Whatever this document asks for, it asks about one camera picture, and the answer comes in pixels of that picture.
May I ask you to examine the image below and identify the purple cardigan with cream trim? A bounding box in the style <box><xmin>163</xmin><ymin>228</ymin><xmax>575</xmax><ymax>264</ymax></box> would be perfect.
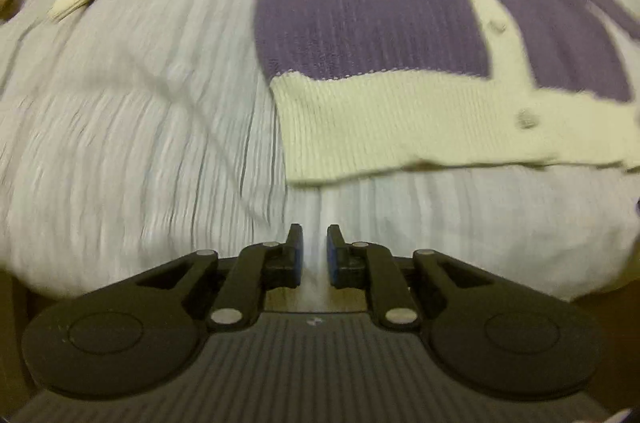
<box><xmin>50</xmin><ymin>0</ymin><xmax>640</xmax><ymax>189</ymax></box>

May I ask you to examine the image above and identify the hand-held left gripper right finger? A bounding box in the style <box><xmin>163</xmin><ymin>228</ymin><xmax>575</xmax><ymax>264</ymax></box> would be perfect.
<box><xmin>326</xmin><ymin>224</ymin><xmax>493</xmax><ymax>332</ymax></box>

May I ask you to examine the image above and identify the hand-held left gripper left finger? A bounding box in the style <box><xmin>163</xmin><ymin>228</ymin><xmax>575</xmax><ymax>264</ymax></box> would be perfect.
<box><xmin>135</xmin><ymin>223</ymin><xmax>306</xmax><ymax>332</ymax></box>

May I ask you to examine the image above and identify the bed with striped grey bedspread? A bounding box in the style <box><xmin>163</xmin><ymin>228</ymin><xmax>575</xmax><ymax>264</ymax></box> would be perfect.
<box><xmin>0</xmin><ymin>0</ymin><xmax>640</xmax><ymax>304</ymax></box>

